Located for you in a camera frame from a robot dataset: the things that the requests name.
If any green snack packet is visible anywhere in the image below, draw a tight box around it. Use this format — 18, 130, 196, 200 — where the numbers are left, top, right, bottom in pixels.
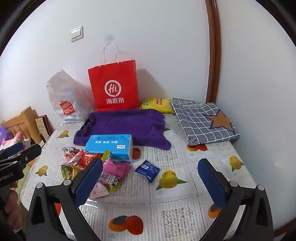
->
60, 165, 74, 180

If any person's left forearm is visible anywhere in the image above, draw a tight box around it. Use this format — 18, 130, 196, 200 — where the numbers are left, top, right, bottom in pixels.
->
0, 229, 26, 241

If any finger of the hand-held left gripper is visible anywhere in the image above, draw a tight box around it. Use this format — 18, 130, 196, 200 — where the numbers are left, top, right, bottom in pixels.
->
0, 142, 25, 158
0, 144, 42, 171

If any red snack packet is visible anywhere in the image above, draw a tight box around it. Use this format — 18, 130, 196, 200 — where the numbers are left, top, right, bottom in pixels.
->
80, 150, 101, 168

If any fruit print tablecloth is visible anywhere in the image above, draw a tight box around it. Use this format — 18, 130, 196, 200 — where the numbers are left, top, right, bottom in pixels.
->
20, 111, 264, 241

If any blue tissue pack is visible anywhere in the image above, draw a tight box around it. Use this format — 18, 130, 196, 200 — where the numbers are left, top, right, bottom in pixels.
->
84, 134, 133, 164

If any pink cartoon snack packet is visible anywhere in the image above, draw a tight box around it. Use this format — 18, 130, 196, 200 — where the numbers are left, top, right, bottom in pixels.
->
100, 149, 133, 192

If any red paper bag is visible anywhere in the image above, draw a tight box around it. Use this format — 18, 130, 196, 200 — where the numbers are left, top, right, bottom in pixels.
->
88, 43, 140, 112

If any person's left hand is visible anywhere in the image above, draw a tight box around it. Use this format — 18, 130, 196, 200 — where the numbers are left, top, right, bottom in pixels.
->
5, 189, 23, 232

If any purple towel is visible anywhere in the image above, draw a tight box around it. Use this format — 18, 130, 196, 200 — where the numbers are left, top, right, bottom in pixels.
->
73, 109, 172, 150

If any purple plush toy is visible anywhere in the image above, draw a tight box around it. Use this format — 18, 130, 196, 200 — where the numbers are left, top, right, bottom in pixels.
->
0, 126, 11, 143

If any yellow chips bag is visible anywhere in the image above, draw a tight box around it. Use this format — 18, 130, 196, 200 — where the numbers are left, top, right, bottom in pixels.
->
139, 98, 175, 114

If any wooden door frame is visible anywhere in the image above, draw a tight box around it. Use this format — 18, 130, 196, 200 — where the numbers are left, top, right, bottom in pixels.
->
205, 0, 222, 103

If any dark blue snack packet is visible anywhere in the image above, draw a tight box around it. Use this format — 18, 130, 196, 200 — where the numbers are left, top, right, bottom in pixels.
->
134, 159, 160, 183

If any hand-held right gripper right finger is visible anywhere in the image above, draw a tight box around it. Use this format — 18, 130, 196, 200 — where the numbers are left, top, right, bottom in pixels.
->
197, 158, 281, 241

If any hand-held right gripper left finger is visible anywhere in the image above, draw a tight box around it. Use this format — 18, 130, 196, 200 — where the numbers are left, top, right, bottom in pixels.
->
25, 158, 104, 241

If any white plastic bag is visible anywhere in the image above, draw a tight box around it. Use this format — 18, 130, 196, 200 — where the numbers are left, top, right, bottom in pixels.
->
46, 69, 95, 124

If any white light switch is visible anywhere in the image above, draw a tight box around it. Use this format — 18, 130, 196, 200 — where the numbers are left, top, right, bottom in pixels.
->
70, 26, 84, 42

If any patterned box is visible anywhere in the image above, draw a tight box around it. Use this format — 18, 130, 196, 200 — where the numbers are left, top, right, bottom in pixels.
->
35, 115, 52, 142

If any grey checked cloth star patch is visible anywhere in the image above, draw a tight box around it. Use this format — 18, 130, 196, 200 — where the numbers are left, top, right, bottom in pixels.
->
170, 98, 240, 146

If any pink strawberry snack packet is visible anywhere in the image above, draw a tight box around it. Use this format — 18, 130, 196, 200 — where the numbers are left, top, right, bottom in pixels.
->
63, 154, 82, 167

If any white berry snack packet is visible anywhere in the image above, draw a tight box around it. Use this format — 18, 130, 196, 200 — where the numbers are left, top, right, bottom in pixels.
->
89, 182, 110, 199

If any panda snack packet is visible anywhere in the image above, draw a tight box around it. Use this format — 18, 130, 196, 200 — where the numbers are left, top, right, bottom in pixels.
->
62, 146, 76, 158

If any pink white plush toy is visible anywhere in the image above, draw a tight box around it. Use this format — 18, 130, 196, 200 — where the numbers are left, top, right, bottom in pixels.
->
0, 132, 25, 151

